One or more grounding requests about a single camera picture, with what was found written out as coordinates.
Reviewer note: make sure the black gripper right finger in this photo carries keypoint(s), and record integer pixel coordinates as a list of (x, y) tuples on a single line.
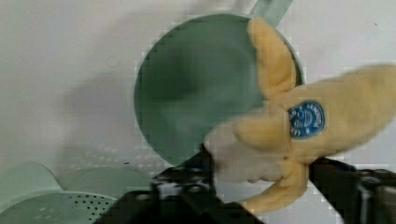
[(359, 196)]

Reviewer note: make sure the yellow plush peeled banana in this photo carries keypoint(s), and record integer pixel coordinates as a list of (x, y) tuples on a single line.
[(297, 124)]

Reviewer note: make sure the pale green metal mug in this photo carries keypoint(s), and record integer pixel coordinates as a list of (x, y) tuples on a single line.
[(199, 73)]

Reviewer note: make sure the pale green colander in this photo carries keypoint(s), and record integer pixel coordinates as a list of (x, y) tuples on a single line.
[(31, 194)]

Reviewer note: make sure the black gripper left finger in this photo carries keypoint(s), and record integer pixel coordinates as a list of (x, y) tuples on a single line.
[(182, 194)]

